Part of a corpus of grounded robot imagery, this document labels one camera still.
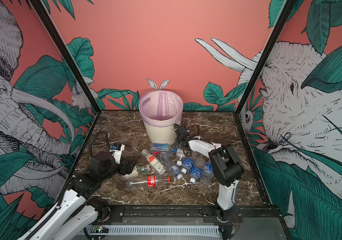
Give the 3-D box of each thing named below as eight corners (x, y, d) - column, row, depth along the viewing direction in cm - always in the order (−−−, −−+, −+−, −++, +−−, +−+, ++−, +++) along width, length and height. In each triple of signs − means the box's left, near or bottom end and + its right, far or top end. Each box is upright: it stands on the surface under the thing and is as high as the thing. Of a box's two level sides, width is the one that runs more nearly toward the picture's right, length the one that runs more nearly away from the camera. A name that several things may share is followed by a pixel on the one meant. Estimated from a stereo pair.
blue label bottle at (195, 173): (189, 184, 86) (190, 180, 81) (189, 170, 91) (189, 166, 86) (201, 184, 86) (203, 180, 81) (200, 170, 91) (201, 166, 86)
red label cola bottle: (128, 188, 84) (125, 185, 79) (130, 178, 88) (127, 175, 83) (170, 188, 84) (169, 185, 79) (170, 179, 88) (170, 175, 83)
